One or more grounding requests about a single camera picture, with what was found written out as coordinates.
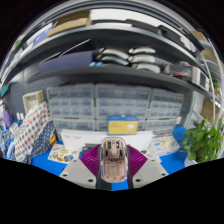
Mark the red blue checkered cloth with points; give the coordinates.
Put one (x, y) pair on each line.
(31, 128)

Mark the navy polka-dot cloth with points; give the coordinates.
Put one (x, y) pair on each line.
(43, 141)

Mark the transparent pink computer mouse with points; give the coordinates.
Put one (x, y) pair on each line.
(114, 160)

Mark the white plastic crate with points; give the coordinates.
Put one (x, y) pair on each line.
(32, 100)

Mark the white keyboard packaging box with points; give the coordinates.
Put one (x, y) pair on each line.
(80, 137)

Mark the white blue glove box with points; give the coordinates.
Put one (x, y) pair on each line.
(165, 145)

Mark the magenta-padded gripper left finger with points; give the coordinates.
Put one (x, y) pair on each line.
(78, 173)

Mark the yellow blue flat box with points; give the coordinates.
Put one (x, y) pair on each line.
(122, 126)

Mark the green potted plant white pot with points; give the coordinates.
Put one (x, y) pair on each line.
(201, 143)

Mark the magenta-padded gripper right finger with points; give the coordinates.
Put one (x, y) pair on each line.
(150, 171)

